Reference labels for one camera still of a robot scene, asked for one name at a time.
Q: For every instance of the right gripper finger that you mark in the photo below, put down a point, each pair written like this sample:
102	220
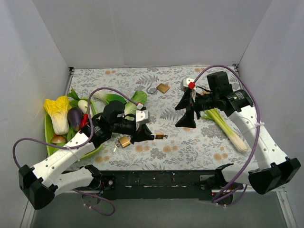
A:
187	120
186	100

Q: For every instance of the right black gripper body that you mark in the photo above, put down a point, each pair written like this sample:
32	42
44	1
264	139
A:
191	106

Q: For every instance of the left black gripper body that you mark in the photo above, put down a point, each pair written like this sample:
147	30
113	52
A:
137	132

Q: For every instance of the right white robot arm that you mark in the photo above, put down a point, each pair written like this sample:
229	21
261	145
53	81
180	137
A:
275	168

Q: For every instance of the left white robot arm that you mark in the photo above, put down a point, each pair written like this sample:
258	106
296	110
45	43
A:
47	179

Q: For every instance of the medium brass padlock with keys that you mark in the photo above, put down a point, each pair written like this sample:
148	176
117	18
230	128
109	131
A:
122	142

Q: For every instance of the bok choy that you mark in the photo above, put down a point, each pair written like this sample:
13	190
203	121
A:
107	98

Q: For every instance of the large open brass padlock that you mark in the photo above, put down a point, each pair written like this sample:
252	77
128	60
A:
161	87

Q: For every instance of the red chili pepper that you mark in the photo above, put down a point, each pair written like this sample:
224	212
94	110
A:
84	121

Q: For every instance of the floral table mat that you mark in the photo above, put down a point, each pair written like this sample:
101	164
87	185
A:
203	147

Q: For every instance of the napa cabbage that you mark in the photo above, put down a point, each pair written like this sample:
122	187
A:
138	97

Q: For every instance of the purple eggplant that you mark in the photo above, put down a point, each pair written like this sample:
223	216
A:
75	117

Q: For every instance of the yellow cabbage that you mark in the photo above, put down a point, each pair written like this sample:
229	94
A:
58	110

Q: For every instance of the brown onion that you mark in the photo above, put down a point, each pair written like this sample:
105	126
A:
58	139

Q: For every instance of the green plastic tray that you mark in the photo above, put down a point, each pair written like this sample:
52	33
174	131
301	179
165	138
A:
50	134

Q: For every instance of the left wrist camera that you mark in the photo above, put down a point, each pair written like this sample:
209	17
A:
142	115

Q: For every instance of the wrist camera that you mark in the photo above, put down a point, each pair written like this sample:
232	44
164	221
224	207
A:
187	84
142	115

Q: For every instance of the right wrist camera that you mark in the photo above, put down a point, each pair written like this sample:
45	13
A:
187	84

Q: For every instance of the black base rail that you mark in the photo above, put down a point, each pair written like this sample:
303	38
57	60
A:
183	184

